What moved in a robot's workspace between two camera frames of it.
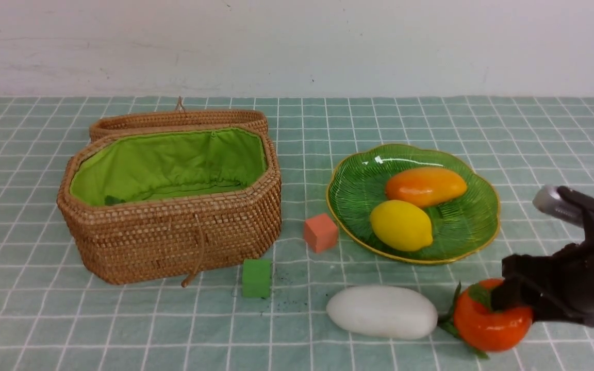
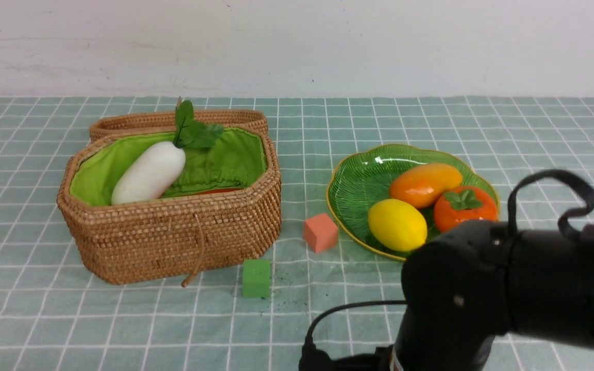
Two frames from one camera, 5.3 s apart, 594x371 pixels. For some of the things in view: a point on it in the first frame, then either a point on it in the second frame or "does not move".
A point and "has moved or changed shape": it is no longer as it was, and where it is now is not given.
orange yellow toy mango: x=425 y=186 does not move
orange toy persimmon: x=472 y=319 has moved or changed shape
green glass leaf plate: x=462 y=228 does not move
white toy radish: x=382 y=312 -> x=150 y=173
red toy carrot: x=109 y=200 -> x=218 y=190
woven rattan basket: x=165 y=205 does not move
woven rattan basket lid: x=181 y=117 does not move
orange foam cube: x=321 y=233 does not move
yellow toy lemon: x=401 y=226 does not move
